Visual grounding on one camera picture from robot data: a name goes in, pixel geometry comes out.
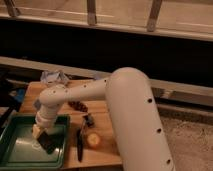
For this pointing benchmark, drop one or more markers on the bunch of dark grapes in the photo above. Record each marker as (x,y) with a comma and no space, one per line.
(79,106)

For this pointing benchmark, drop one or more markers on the black handled knife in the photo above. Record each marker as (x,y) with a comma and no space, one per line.
(80,141)

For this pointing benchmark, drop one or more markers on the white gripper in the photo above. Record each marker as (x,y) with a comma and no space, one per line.
(43,121)

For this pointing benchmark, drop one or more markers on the green plastic tray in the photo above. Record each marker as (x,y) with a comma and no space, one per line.
(19,150)

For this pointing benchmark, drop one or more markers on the small dark toy car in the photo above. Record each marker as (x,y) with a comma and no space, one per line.
(89,120)

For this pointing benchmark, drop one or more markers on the yellow round fruit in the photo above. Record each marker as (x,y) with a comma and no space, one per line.
(93,140)

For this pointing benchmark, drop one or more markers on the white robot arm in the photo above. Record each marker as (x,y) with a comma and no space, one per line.
(137,126)

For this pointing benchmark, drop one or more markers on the black eraser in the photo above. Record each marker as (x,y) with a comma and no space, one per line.
(49,142)

